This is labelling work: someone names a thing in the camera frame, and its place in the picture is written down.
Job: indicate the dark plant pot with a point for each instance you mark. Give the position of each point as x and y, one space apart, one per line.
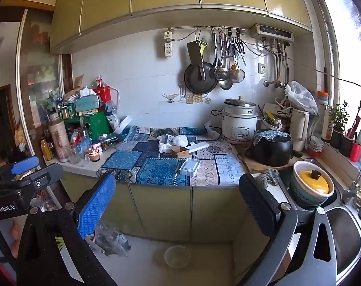
346 146

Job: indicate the steel mesh strainer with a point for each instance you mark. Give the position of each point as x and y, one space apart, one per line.
237 76

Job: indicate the small brown cardboard box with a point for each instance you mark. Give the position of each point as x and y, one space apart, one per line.
180 152

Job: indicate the amber bottle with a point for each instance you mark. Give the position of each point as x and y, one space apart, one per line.
46 150

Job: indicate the white bottle with orange cap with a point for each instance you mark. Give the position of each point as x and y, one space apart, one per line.
326 125

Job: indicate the white wall outlet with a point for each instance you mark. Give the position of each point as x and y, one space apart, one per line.
262 68

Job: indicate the black hanging wok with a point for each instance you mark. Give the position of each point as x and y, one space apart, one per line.
195 85

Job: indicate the teal knitted cloth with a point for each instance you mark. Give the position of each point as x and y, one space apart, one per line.
268 135

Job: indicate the steel hook rail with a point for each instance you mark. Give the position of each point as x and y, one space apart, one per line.
183 28

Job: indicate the white wall water heater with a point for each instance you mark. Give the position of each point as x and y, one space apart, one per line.
271 32

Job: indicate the steel faucet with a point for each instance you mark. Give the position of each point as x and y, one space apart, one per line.
360 184

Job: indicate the white thermos jug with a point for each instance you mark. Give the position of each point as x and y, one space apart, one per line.
299 131

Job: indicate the clear glass jar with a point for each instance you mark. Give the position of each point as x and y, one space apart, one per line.
76 155

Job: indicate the potted green plant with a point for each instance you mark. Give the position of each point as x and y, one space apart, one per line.
337 116

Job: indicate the white rice cooker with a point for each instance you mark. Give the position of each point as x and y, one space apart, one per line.
238 125

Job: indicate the teal colander basket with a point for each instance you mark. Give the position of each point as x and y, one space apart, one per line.
299 196

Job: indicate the blue patterned patchwork cloth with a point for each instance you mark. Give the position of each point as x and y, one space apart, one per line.
156 166

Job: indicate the beige patterned thermos bottle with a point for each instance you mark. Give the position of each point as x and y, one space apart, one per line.
58 137

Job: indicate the red tin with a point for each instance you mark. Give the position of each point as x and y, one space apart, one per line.
102 91

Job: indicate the steel slotted skimmer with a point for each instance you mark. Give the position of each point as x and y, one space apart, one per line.
221 73

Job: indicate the steel cleaver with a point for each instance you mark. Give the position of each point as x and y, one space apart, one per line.
193 50

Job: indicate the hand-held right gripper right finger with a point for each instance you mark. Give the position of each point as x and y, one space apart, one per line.
258 201

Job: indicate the white bowl with utensils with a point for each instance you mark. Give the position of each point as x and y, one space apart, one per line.
272 123

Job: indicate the white power strip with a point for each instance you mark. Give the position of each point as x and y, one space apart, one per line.
168 49

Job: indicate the yellow-green peeler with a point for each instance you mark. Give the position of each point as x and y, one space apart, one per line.
203 46

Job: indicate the steel ladle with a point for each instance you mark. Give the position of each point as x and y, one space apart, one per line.
225 84

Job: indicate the red cup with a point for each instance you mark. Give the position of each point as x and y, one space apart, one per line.
356 152

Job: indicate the white plastic tray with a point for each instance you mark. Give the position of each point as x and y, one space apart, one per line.
189 168

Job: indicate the crumpled clear plastic bags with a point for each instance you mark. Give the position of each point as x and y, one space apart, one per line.
108 239

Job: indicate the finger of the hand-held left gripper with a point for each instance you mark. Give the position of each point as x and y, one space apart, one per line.
44 176
25 165

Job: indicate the black cooking pot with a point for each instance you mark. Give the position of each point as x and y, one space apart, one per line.
269 153

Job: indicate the clear plastic bag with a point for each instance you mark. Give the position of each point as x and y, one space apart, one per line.
301 96

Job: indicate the steel sink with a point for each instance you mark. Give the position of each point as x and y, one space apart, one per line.
347 232

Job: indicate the long white cardboard box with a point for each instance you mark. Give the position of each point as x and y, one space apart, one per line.
198 147

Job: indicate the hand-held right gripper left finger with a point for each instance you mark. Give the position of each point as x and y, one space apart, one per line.
97 205

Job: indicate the window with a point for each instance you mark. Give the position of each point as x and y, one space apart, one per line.
347 35

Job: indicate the black kitchen scissors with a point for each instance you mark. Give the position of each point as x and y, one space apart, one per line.
237 45

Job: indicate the grey dishcloth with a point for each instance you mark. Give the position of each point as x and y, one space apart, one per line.
268 178

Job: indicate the wooden cutting board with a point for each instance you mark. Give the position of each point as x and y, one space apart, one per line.
253 167

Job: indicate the clear plastic bowl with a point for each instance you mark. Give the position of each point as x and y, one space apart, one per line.
177 256

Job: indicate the white plastic wrapper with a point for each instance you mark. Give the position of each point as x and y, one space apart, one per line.
164 146

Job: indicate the teal box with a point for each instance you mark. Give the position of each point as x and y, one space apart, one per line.
86 103

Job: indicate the green box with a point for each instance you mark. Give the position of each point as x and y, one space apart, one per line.
92 123

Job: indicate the candle in glass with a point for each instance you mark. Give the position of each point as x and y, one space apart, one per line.
94 155

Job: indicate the yellow pot lid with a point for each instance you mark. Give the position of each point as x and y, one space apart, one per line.
313 184

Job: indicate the stack of small bowls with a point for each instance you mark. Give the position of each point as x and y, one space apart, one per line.
316 146

